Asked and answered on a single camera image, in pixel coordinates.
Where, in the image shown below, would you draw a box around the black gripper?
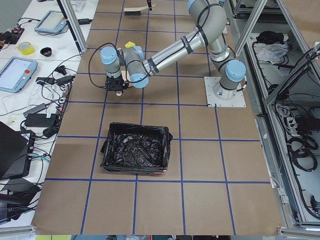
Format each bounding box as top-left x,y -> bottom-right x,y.
105,76 -> 125,92

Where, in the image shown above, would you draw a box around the beige hand brush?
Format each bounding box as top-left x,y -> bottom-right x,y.
124,4 -> 156,16

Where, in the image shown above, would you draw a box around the yellow sponge piece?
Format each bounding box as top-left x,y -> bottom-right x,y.
124,41 -> 136,49

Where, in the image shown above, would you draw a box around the beige plastic dustpan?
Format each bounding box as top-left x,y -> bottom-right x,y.
115,70 -> 133,97

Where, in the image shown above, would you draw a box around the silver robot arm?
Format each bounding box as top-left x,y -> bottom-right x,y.
100,0 -> 246,98

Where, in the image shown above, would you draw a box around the bin with black bag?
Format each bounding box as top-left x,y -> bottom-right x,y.
100,122 -> 173,175

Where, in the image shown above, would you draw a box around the black power strip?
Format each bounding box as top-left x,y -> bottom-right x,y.
56,82 -> 73,119

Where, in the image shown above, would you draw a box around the black power adapter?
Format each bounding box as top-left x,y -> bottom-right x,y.
24,113 -> 58,128

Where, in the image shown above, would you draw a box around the upper blue teach pendant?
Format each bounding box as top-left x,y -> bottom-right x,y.
34,10 -> 67,35

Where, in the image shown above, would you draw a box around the blue teach pendant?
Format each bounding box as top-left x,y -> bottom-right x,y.
0,56 -> 38,93
34,10 -> 67,35

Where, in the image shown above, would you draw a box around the yellow tape roll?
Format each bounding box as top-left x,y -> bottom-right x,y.
17,41 -> 35,56

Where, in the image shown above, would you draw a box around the lower blue teach pendant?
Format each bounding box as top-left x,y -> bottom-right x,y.
0,56 -> 38,93

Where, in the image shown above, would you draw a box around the black laptop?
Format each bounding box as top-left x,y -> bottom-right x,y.
0,122 -> 35,180

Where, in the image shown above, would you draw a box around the black cloth bundle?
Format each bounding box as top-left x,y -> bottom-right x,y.
256,30 -> 284,45

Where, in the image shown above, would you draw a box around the white crumpled cloth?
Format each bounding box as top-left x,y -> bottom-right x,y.
257,43 -> 289,64

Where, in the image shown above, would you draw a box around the aluminium frame post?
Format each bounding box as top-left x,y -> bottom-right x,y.
57,0 -> 88,54

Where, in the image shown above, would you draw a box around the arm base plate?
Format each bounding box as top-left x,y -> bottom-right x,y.
204,76 -> 246,108

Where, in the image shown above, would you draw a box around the coiled black cables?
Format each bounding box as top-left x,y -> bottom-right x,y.
286,137 -> 319,173

